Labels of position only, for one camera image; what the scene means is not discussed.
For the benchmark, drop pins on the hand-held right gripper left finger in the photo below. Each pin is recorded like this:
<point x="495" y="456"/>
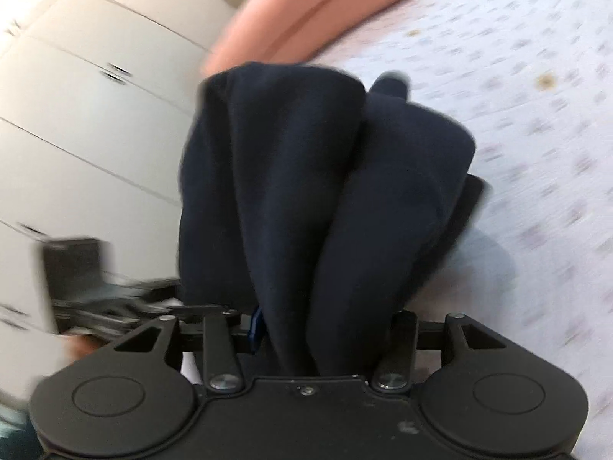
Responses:
<point x="220" y="345"/>

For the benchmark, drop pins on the folded pink blanket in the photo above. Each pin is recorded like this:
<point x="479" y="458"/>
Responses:
<point x="297" y="14"/>

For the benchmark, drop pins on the navy hoodie with white stripes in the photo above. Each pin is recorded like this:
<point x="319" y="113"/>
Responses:
<point x="306" y="211"/>

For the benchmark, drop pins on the floral quilted bedspread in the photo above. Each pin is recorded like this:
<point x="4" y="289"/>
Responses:
<point x="527" y="129"/>

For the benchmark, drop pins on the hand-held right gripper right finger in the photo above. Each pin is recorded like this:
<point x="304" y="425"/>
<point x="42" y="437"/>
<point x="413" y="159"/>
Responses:
<point x="404" y="338"/>

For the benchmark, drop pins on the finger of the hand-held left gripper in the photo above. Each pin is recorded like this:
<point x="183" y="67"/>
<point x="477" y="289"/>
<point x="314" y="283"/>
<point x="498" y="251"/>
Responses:
<point x="172" y="299"/>

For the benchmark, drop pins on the white wardrobe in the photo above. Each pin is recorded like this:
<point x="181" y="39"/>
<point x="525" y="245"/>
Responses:
<point x="86" y="105"/>

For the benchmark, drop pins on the person's left hand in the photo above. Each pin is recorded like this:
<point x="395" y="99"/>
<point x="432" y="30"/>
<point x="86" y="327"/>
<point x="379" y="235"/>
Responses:
<point x="86" y="345"/>

